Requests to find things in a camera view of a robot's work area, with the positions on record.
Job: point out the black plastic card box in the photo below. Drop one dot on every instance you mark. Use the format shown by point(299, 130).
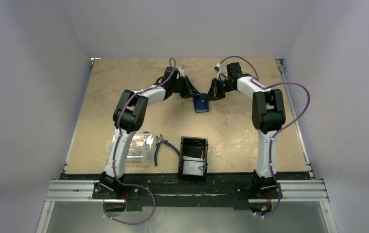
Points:
point(196, 147)

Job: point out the white card stack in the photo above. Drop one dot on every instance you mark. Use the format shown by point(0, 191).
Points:
point(193, 166)

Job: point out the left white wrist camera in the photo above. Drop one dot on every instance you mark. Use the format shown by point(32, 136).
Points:
point(181, 71)

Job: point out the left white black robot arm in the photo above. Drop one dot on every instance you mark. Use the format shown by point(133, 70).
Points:
point(128, 118)

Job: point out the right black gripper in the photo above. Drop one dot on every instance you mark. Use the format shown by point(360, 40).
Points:
point(218, 88)

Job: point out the black aluminium mounting rail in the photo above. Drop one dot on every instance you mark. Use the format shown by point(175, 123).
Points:
point(229, 190)

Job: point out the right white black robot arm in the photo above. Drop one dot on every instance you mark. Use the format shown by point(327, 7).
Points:
point(268, 117)

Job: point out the clear plastic parts box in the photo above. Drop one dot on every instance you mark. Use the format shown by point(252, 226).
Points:
point(140, 146)

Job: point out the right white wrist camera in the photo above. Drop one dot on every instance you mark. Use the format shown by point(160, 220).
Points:
point(222, 73)

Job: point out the blue leather card holder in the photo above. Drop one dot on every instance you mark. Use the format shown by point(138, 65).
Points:
point(200, 104)

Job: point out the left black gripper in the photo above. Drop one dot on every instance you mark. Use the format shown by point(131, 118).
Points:
point(190, 91)

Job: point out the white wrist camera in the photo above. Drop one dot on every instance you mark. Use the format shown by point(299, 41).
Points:
point(181, 71)
point(222, 73)

